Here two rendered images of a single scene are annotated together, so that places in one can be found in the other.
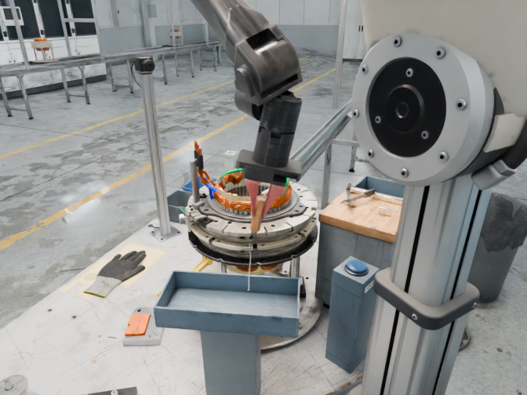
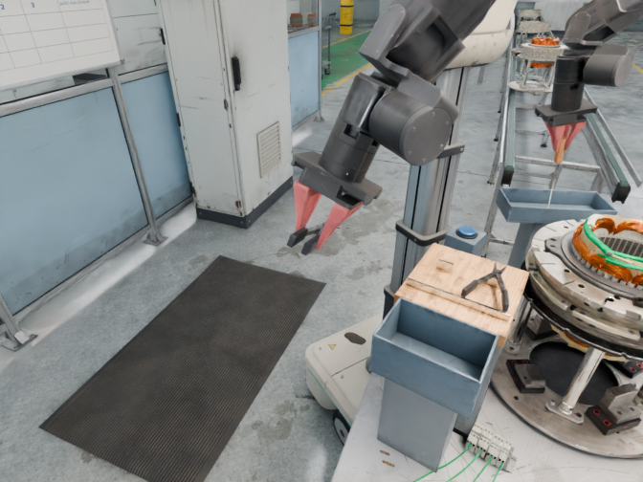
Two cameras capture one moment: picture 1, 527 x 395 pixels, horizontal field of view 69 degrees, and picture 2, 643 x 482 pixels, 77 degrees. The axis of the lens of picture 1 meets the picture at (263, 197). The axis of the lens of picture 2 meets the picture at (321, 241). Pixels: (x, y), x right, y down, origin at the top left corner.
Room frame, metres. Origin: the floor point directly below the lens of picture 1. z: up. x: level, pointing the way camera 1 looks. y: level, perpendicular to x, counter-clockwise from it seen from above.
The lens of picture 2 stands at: (1.47, -0.54, 1.54)
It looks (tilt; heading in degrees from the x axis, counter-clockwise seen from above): 33 degrees down; 179
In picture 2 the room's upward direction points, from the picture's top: straight up
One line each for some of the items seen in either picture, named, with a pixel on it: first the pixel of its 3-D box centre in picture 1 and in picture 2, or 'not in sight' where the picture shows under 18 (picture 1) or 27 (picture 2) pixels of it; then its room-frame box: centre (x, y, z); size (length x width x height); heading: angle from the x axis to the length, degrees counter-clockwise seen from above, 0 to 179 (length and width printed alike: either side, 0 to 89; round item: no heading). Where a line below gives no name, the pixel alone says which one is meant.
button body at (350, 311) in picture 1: (350, 315); (456, 276); (0.66, -0.19, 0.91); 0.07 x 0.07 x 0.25; 48
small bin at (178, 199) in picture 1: (185, 208); not in sight; (1.37, 0.31, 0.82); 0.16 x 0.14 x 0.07; 67
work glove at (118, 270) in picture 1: (118, 269); not in sight; (1.00, 0.45, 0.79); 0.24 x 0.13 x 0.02; 158
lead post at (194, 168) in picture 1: (196, 184); not in sight; (0.83, 0.16, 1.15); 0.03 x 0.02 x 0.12; 144
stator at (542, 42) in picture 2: not in sight; (542, 52); (-1.91, 1.18, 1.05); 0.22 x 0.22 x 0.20
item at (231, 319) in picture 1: (233, 349); (539, 245); (0.55, 0.06, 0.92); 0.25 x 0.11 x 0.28; 84
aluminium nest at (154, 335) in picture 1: (147, 324); not in sight; (0.76, 0.30, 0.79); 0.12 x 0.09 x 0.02; 3
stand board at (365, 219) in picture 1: (368, 211); (463, 287); (0.89, -0.27, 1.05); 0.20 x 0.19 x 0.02; 147
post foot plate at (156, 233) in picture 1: (165, 232); not in sight; (1.23, 0.36, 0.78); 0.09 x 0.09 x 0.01; 43
